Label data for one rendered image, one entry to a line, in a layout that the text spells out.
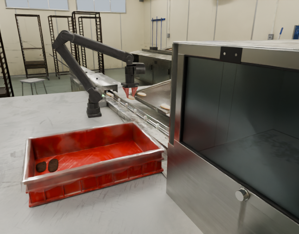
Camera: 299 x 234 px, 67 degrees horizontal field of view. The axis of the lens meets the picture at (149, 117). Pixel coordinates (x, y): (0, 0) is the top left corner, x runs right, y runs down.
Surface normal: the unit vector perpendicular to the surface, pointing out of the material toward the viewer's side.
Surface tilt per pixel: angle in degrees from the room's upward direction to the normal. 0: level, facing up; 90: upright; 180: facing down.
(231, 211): 90
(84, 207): 0
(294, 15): 90
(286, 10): 90
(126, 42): 90
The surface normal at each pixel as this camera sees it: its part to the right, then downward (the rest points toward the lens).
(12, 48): 0.48, 0.31
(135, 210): 0.00, -0.94
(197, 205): -0.88, 0.16
